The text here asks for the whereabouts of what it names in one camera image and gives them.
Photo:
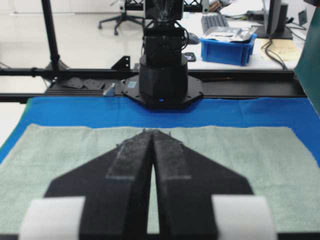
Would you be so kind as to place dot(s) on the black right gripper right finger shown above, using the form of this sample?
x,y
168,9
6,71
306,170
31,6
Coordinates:
x,y
200,199

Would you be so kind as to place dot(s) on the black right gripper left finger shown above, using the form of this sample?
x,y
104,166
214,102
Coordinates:
x,y
103,199

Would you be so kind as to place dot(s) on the light green bath towel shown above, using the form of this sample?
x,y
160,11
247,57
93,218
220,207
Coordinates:
x,y
273,159

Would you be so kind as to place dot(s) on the blue table cloth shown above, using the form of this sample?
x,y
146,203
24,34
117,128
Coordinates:
x,y
102,112

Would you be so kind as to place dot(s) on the blue plastic bin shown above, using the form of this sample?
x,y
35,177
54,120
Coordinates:
x,y
232,53

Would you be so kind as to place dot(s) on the dark computer mouse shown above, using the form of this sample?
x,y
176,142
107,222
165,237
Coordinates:
x,y
192,38

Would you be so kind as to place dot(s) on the dark green board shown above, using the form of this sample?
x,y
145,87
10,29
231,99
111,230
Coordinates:
x,y
308,67

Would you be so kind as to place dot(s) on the silver foil bags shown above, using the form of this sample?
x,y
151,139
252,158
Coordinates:
x,y
229,34

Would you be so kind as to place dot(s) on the black keyboard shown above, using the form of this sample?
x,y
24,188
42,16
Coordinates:
x,y
213,20

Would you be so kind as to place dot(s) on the black office chair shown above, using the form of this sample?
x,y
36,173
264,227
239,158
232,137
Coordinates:
x,y
123,17

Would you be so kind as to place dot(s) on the black aluminium frame rail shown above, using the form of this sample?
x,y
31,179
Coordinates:
x,y
226,84

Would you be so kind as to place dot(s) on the black vertical frame post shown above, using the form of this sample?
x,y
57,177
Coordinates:
x,y
56,63

